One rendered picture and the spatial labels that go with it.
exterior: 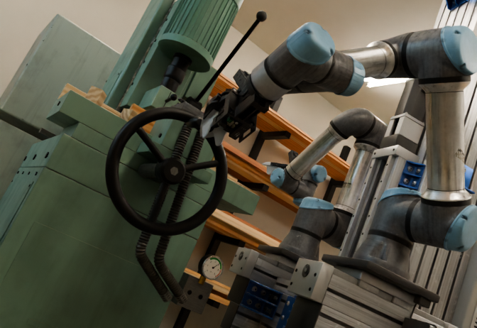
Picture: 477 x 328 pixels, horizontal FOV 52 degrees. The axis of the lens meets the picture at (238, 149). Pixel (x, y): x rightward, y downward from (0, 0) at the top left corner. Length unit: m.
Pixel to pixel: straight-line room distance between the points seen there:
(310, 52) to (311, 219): 1.00
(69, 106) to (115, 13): 2.84
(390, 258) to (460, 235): 0.18
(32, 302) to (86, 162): 0.34
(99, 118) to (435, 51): 0.81
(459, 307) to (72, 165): 1.20
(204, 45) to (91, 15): 2.56
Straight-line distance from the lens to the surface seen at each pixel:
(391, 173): 1.63
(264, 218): 4.57
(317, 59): 0.86
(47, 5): 3.92
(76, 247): 1.24
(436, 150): 1.25
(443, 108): 1.24
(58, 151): 1.22
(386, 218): 1.34
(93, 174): 1.23
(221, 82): 3.77
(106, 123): 1.25
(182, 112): 1.11
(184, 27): 1.48
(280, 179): 2.00
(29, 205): 1.21
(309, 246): 1.74
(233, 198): 1.38
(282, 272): 1.70
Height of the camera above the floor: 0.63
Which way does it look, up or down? 15 degrees up
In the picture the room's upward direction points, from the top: 24 degrees clockwise
